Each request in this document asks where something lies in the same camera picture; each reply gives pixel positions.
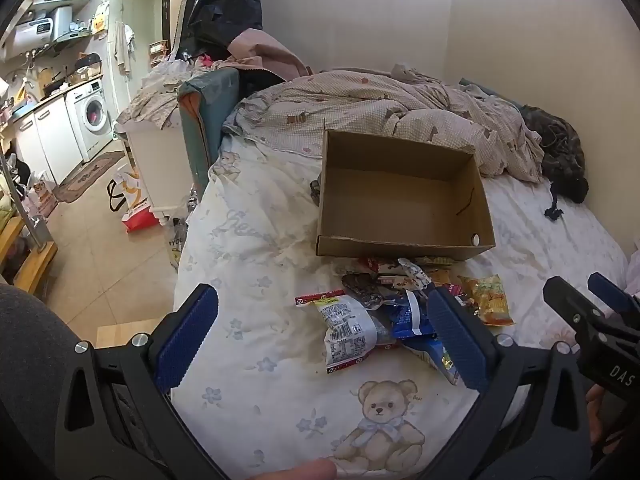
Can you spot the pile of snack packets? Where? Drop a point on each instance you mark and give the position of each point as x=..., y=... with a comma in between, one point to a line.
x=407, y=322

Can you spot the person's left hand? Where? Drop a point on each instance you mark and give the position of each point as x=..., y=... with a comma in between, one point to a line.
x=295, y=471

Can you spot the white printed plastic bag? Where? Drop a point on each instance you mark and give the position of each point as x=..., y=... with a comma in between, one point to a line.
x=176, y=242

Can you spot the white washing machine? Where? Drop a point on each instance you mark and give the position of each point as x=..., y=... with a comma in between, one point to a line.
x=92, y=115

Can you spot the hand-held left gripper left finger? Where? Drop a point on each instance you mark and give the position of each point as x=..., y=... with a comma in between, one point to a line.
x=187, y=340

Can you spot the white water heater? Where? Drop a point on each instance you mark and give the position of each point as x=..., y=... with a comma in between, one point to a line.
x=32, y=35

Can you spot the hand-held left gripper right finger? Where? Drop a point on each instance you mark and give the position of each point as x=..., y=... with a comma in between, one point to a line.
x=457, y=340

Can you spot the grey range hood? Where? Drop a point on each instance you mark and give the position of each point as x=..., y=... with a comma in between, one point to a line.
x=62, y=22

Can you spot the dog print bag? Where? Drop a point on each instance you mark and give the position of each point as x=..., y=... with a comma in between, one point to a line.
x=42, y=195

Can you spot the white cartoon cookie packet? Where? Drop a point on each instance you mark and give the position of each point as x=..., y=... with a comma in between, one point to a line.
x=345, y=332

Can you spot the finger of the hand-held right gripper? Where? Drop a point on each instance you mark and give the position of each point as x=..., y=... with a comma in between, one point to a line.
x=567, y=302
x=607, y=290

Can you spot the dark cloth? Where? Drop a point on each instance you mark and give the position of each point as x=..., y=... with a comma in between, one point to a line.
x=315, y=192

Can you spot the hanging white towel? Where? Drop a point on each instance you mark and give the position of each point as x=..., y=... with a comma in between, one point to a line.
x=122, y=45

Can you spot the wooden stool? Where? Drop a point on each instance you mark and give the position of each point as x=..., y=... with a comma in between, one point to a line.
x=35, y=265

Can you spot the bear print bed sheet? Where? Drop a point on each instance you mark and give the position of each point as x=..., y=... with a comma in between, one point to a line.
x=260, y=270

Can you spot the white yellow shopping bag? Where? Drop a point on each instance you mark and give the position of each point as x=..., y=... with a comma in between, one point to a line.
x=127, y=185

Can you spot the floral cloth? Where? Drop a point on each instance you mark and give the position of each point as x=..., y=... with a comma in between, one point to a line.
x=155, y=95

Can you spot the camouflage jacket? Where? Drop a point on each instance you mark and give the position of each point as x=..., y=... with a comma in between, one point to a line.
x=560, y=150

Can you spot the brown cardboard box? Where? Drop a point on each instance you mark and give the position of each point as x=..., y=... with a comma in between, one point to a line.
x=400, y=190

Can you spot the brown chocolate bar wrapper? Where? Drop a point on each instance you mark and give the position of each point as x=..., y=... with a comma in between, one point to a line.
x=362, y=287

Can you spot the brown floor mat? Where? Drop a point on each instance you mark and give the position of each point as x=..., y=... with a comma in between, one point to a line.
x=85, y=177

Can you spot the teal pillow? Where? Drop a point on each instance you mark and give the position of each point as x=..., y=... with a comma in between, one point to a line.
x=467, y=84

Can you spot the black hanging coat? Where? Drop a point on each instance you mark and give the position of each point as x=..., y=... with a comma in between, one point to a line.
x=220, y=0

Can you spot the person's right hand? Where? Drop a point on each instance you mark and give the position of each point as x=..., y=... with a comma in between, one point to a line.
x=595, y=410

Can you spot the white storage cabinet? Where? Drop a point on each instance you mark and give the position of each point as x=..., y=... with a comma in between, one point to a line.
x=160, y=170

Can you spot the red paper bag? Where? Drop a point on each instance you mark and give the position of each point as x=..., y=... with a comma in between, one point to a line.
x=137, y=219

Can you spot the checked beige duvet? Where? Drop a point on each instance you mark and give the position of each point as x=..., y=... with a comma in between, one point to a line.
x=390, y=105

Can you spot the white kitchen cabinets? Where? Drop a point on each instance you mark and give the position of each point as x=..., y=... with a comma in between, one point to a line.
x=50, y=135

